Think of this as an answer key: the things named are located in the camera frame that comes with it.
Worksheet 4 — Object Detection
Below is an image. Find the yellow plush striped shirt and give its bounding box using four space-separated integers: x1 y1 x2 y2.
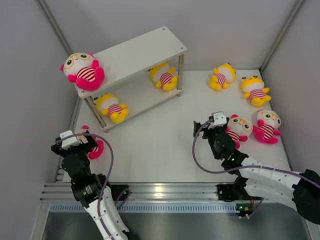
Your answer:
208 62 236 91

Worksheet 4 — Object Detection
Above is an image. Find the yellow plush with black eyes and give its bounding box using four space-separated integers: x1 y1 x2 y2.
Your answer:
241 75 272 107

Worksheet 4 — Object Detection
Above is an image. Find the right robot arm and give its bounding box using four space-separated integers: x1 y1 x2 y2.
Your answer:
193 119 320 225

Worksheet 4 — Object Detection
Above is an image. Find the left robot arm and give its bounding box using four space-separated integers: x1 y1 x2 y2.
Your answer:
51 130 130 240

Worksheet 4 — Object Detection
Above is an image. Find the pink plush near left arm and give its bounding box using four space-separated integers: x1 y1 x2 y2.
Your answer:
77 125 104 160

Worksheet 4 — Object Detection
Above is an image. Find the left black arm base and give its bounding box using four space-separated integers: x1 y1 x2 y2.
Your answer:
109 184 130 201

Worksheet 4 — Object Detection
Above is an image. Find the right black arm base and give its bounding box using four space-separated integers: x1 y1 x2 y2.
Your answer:
216 184 250 202

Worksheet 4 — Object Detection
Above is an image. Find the yellow plush lower shelf left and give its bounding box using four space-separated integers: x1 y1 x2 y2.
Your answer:
93 93 129 124

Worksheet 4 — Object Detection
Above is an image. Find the yellow plush shelf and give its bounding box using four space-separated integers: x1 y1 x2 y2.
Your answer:
93 93 129 124
148 62 178 92

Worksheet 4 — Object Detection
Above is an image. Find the yellow plush lower shelf right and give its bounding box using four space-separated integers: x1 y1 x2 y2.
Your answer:
148 62 178 92

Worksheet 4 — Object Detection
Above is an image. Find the pink plush on shelf top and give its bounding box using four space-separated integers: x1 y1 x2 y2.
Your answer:
60 52 105 92

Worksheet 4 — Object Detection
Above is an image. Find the white two-tier shelf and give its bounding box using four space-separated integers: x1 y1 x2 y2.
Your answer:
76 26 187 132

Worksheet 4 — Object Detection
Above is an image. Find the pink plush with yellow glasses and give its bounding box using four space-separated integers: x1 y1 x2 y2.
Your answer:
226 114 254 149

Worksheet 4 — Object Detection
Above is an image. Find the pink plush far right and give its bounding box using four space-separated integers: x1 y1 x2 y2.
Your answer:
253 109 282 145

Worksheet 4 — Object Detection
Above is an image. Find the small black connector board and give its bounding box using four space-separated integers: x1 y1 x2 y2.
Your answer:
236 203 253 218

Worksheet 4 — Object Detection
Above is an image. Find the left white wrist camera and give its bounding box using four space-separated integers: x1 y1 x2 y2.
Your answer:
59 130 82 150

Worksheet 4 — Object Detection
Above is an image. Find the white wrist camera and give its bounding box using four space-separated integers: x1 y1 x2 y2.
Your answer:
208 111 227 129
59 130 82 150

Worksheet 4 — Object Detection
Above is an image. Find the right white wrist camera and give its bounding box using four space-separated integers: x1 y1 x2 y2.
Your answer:
208 111 227 129

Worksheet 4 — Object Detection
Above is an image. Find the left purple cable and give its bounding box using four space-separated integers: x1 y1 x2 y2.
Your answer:
56 132 115 240

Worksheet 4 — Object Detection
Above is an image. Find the aluminium front rail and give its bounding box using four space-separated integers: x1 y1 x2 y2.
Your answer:
40 182 218 202

